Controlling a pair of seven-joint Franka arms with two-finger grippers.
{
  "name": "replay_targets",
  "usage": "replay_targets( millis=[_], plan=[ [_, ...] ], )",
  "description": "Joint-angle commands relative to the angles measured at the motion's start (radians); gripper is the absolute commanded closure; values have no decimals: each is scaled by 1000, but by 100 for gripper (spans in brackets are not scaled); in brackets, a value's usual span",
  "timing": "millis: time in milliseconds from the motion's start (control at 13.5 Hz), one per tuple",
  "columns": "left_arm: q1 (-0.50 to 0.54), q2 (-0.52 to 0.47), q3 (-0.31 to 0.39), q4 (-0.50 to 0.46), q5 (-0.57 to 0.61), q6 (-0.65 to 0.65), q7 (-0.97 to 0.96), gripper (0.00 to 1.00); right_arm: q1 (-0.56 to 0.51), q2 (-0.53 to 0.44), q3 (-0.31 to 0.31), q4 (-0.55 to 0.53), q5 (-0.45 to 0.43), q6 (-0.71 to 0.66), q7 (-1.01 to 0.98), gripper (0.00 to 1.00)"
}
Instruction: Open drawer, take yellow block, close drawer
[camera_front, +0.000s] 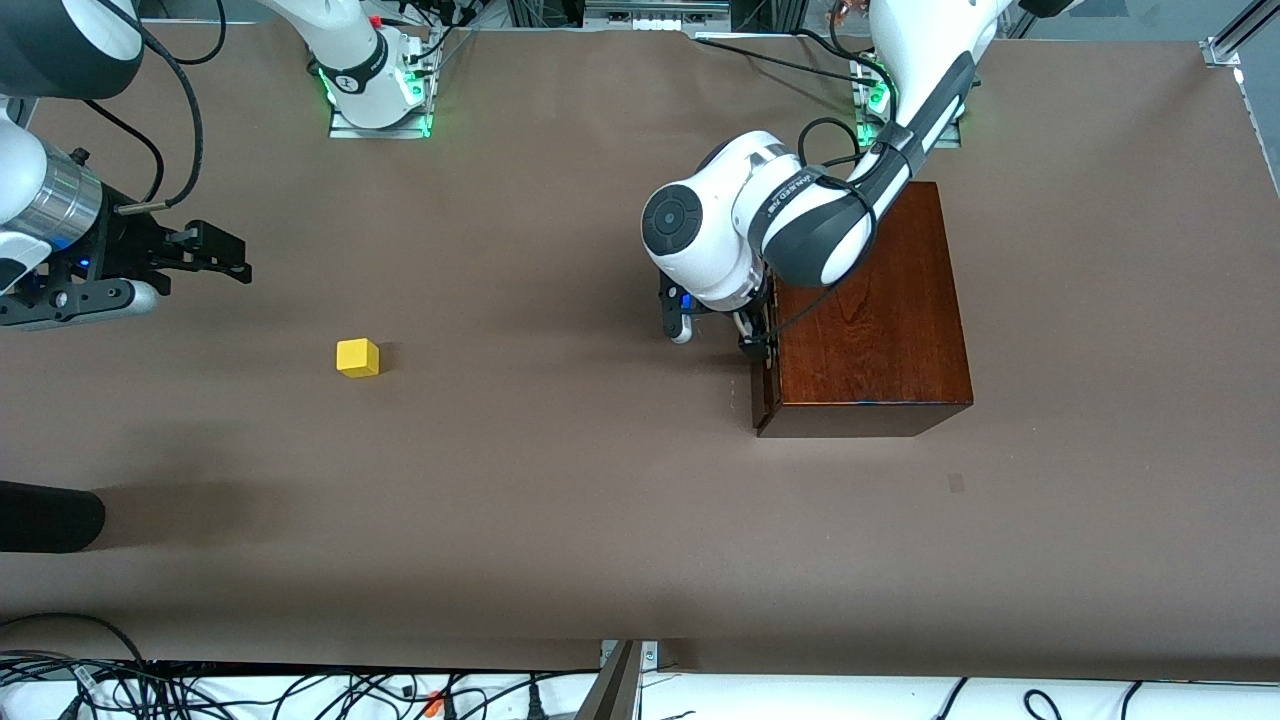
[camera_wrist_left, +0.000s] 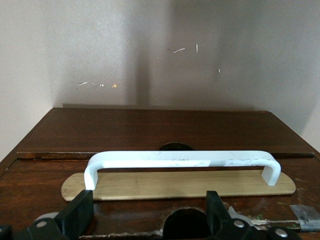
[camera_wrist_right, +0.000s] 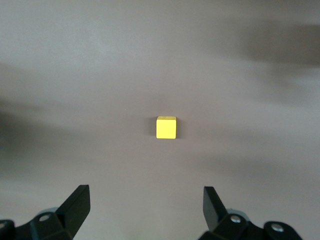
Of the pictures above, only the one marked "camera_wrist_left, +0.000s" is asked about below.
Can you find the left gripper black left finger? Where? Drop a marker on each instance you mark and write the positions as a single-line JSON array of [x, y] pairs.
[[77, 215]]

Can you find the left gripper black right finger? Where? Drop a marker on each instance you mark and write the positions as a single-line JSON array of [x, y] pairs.
[[217, 215]]

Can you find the grey tape piece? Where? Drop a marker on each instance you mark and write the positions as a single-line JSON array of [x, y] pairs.
[[305, 217]]

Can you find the dark wooden cabinet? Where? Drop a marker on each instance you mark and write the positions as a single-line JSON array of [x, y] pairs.
[[150, 130]]

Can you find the small wood splinter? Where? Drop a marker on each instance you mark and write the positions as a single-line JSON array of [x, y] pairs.
[[82, 83], [179, 50]]

